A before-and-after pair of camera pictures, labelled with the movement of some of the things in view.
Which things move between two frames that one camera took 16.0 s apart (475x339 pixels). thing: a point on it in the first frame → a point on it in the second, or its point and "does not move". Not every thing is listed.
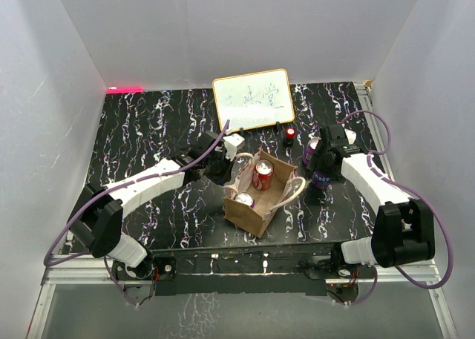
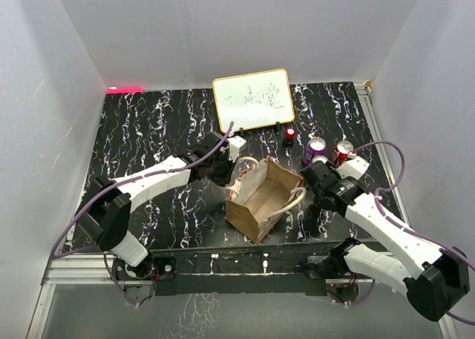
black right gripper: (317, 162) → (332, 170)
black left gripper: (226, 176) does not move
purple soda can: (309, 149) does not move
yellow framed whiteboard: (254, 99) does not move
